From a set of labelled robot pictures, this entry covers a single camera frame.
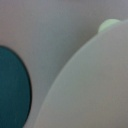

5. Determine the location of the pink pot lid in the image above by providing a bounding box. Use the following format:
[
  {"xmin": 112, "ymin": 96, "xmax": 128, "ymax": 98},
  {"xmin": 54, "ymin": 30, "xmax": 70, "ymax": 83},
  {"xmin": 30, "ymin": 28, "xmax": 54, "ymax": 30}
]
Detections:
[{"xmin": 34, "ymin": 20, "xmax": 128, "ymax": 128}]

